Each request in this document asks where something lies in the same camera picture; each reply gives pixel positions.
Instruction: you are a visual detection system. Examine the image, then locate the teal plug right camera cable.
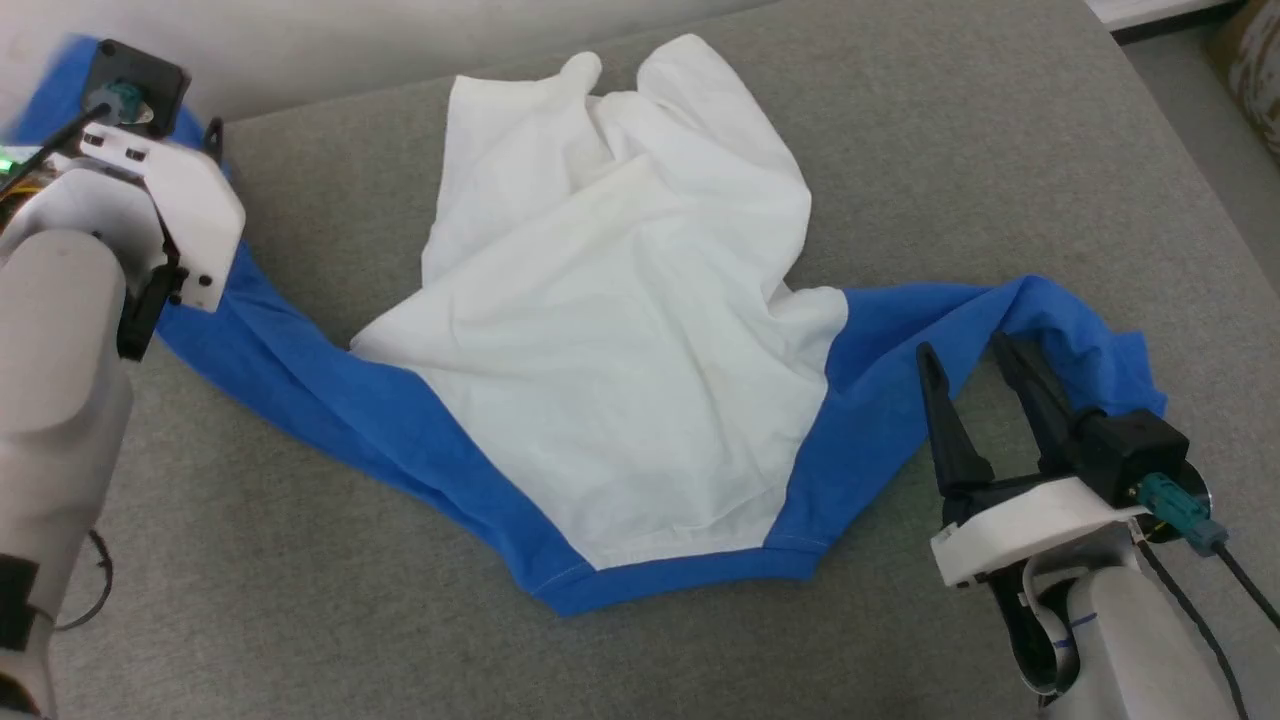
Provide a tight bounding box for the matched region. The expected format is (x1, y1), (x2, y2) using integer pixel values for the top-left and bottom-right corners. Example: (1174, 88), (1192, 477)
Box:
(1134, 474), (1280, 633)

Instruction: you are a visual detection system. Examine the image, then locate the teal plug camera cable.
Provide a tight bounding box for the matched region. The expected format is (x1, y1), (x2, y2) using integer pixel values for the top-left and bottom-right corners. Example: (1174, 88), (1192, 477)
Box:
(0, 82), (147, 177)
(1134, 474), (1280, 633)

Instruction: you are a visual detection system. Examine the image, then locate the thin black looped cable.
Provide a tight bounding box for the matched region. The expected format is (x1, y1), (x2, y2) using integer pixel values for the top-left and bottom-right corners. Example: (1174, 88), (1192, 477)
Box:
(54, 528), (115, 632)

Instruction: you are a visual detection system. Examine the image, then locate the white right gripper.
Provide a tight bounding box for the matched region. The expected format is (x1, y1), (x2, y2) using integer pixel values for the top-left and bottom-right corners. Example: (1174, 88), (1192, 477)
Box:
(914, 333), (1153, 590)

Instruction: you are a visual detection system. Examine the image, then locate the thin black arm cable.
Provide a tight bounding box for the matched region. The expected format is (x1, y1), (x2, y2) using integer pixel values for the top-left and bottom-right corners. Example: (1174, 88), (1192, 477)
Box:
(1138, 542), (1253, 720)

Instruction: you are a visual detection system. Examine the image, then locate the white baseboard strip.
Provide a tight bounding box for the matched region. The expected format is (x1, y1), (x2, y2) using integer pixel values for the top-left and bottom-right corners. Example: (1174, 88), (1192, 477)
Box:
(1084, 0), (1243, 32)

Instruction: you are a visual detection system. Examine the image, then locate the white and blue shirt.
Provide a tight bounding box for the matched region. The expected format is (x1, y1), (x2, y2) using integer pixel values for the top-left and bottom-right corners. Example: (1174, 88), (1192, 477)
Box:
(8, 33), (1169, 617)

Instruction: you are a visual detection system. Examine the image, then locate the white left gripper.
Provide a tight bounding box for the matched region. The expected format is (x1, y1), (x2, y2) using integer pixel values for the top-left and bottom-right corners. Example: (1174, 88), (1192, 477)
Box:
(78, 117), (247, 312)

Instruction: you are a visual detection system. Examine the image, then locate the brown patterned fabric object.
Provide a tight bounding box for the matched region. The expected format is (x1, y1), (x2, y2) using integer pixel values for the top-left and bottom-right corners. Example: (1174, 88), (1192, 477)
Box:
(1204, 0), (1280, 167)

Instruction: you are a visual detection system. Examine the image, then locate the teal plug left camera cable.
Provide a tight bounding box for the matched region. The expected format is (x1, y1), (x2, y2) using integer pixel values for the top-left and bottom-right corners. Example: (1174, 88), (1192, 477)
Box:
(0, 82), (147, 177)

